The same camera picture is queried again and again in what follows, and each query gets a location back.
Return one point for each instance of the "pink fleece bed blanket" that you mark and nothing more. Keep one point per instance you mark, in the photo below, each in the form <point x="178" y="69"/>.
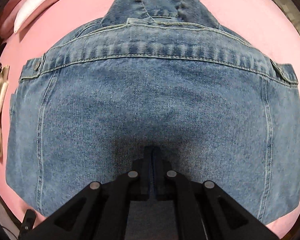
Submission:
<point x="260" y="22"/>

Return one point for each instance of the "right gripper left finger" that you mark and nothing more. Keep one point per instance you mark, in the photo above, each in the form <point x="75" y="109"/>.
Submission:
<point x="99" y="211"/>

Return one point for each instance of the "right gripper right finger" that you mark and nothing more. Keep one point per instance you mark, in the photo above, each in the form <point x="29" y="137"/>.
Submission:
<point x="203" y="210"/>

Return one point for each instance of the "blue denim jacket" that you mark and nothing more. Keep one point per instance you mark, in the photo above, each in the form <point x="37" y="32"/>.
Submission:
<point x="156" y="73"/>

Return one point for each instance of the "white pink pillow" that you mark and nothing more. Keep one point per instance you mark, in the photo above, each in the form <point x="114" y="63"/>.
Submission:
<point x="42" y="2"/>

